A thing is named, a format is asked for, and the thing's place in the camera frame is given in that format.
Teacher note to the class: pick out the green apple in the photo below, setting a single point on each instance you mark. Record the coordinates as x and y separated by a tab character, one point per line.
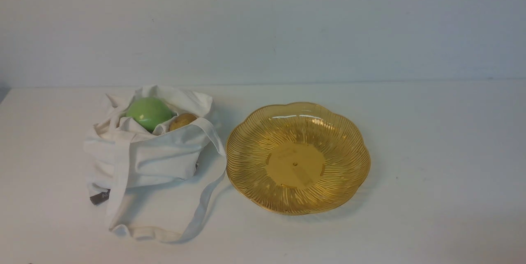
149	112

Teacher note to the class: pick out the brown yellow fruit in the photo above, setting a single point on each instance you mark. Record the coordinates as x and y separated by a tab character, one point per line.
181	121

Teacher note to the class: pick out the white cloth tote bag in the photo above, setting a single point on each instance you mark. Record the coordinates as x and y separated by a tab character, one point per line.
126	156

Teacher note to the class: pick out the amber ribbed glass plate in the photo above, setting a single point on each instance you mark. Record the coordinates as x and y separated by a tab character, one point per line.
297	159

